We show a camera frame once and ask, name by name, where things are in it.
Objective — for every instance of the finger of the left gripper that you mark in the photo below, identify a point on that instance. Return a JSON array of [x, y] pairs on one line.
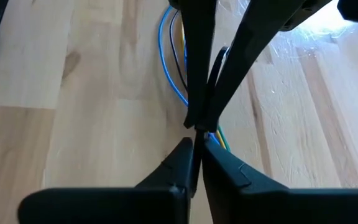
[[250, 46], [197, 62]]

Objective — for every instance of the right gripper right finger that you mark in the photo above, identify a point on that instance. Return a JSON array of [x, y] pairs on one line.
[[259, 202]]

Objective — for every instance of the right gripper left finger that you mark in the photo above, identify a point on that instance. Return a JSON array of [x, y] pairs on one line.
[[120, 205]]

